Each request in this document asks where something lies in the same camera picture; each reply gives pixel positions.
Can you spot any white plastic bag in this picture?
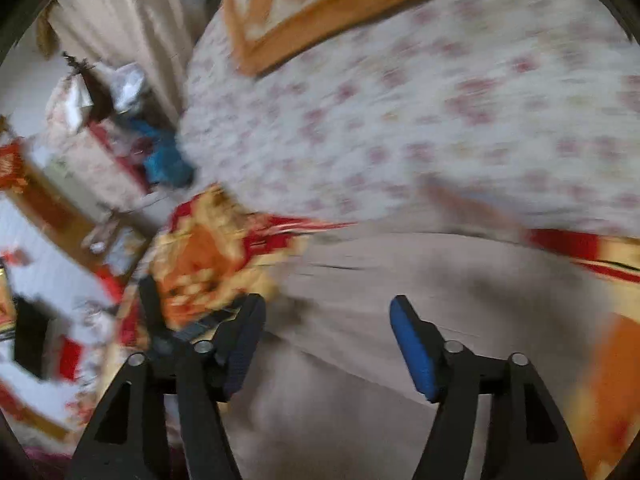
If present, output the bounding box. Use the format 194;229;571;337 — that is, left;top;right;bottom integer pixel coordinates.
106;62;150;112

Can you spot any blue cloth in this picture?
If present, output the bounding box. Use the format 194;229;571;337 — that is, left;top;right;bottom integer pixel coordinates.
125;115;197;188

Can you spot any floral bed sheet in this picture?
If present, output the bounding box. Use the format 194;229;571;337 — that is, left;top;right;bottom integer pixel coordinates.
177;0;640;241

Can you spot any orange red printed blanket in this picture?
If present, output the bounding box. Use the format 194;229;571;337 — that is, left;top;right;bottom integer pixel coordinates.
117;184;640;478

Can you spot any beige garment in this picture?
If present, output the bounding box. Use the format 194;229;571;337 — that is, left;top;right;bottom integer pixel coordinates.
220;180;618;480

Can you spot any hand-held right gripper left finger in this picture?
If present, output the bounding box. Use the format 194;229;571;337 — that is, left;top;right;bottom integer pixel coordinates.
65;292;268;480

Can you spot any orange checkered pillow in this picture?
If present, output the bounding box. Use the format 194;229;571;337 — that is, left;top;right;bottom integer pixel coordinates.
220;0;441;77

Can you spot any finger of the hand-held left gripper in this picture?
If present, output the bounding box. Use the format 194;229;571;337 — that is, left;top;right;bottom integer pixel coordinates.
137;274;176;357

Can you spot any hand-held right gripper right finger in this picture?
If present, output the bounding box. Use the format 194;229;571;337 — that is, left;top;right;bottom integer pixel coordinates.
389;294;587;480

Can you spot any beige curtain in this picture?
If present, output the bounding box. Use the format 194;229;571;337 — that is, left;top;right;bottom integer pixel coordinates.
47;0;213;128

